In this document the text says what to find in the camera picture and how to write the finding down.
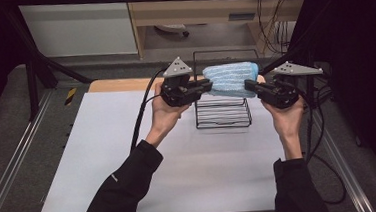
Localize left hand-held gripper cable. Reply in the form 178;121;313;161
124;66;174;154

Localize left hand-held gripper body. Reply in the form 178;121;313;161
157;54;200;109

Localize black wire rack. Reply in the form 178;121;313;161
190;46;266;131

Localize aluminium floor rail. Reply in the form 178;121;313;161
310;107;375;212
0;89;62;212

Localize wooden table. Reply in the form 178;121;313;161
87;67;268;97

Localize person's left hand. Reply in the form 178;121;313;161
141;80;193;147

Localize right hand-held gripper cable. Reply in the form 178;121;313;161
294;83;348;207

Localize person's right hand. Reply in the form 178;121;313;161
261;98;308;142

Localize white cabinet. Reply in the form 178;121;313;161
18;0;139;62

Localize hanging black cables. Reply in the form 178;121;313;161
256;0;296;56

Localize blue striped towel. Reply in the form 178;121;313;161
201;60;262;102

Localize wooden desk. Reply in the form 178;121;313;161
124;0;310;63

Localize hand-held gripper cable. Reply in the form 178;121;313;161
124;66;174;154
294;83;348;207

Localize white table mat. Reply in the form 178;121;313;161
29;78;292;212

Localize yellow black tape strip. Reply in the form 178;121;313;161
62;87;79;107

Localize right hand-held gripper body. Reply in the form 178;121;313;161
255;59;325;111

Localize office chair base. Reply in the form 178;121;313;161
154;23;190;40

